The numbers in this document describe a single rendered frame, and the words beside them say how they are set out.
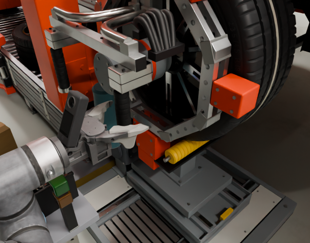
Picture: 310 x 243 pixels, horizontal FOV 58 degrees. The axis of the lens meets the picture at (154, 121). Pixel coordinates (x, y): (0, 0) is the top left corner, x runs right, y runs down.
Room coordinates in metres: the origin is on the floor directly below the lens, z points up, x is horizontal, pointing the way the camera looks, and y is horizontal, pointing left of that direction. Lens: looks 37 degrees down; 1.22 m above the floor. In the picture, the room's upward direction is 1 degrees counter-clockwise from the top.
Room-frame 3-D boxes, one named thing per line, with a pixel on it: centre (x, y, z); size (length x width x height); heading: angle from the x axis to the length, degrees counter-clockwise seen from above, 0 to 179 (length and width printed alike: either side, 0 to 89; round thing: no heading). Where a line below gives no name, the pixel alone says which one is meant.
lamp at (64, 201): (0.50, 0.26, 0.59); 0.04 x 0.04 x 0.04; 41
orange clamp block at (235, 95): (0.60, -0.20, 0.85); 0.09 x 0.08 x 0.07; 41
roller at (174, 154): (0.81, -0.15, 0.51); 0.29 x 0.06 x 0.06; 131
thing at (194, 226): (0.91, -0.15, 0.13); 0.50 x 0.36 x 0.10; 41
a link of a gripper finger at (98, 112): (0.59, 0.14, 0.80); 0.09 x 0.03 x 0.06; 167
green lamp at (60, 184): (0.50, 0.26, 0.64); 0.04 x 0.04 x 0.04; 41
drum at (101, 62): (0.79, 0.06, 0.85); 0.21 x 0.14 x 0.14; 131
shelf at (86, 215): (0.65, 0.39, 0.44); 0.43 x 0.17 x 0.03; 41
